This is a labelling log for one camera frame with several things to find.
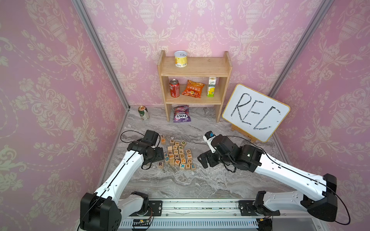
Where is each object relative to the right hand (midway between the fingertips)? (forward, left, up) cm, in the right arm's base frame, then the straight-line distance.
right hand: (205, 154), depth 71 cm
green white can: (+42, +40, -11) cm, 59 cm away
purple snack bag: (+44, +12, -17) cm, 49 cm away
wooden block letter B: (+20, +25, -18) cm, 37 cm away
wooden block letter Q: (+7, +22, -18) cm, 30 cm away
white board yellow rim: (+28, -36, -3) cm, 46 cm away
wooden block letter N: (+19, +19, -18) cm, 33 cm away
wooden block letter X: (+9, +16, -18) cm, 25 cm away
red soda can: (+42, +15, +10) cm, 46 cm away
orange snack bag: (+46, +3, +5) cm, 47 cm away
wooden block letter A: (+5, +15, -18) cm, 24 cm away
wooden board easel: (+23, -31, -18) cm, 43 cm away
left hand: (+5, +25, -10) cm, 28 cm away
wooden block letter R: (+4, +25, -18) cm, 32 cm away
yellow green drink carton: (+42, -8, +9) cm, 44 cm away
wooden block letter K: (+3, +13, -19) cm, 23 cm away
